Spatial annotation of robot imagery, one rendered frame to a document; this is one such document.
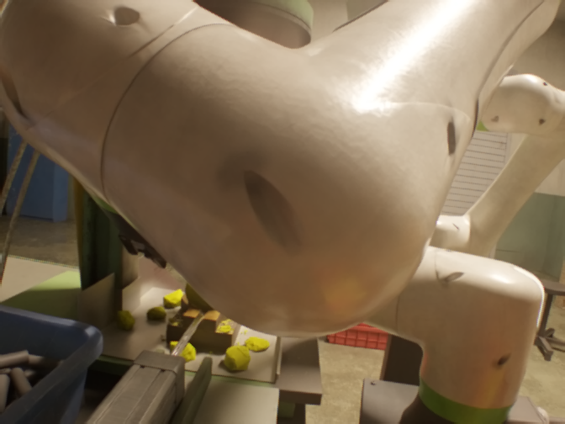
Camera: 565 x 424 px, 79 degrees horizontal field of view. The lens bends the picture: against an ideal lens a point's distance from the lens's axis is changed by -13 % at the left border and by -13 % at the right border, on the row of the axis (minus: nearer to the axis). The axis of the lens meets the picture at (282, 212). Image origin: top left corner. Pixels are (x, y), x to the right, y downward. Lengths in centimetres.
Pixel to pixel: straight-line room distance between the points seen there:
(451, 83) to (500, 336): 34
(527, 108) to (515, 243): 625
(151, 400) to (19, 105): 23
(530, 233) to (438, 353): 669
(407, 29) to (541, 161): 85
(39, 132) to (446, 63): 18
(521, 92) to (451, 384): 57
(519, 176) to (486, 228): 16
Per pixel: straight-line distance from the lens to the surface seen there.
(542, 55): 740
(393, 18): 19
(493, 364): 48
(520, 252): 713
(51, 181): 673
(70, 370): 41
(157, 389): 34
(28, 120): 19
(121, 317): 60
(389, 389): 68
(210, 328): 53
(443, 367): 50
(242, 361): 50
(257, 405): 45
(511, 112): 85
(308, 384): 50
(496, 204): 106
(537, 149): 101
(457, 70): 19
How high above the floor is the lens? 126
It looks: 7 degrees down
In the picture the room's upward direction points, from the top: 6 degrees clockwise
